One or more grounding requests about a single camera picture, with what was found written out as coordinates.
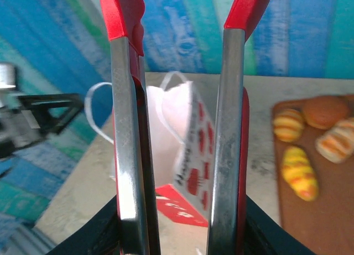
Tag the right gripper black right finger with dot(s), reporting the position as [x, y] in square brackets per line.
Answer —
[265, 235]

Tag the yellow striped croissant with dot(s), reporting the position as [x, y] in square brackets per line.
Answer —
[300, 174]

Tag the white red printed paper bag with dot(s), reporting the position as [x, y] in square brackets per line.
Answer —
[171, 122]

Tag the striped bread roll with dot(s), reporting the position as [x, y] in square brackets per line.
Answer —
[336, 144]

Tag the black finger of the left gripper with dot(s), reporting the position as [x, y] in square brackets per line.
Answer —
[66, 111]

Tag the small plump orange croissant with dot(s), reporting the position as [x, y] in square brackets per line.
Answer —
[287, 125]

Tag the brown wooden cutting board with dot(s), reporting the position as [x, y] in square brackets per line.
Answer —
[332, 210]

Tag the red steel kitchen tongs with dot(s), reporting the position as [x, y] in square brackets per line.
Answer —
[124, 127]

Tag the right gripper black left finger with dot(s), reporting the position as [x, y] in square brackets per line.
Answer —
[102, 233]

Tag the round brown bun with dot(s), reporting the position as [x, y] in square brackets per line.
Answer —
[326, 112]

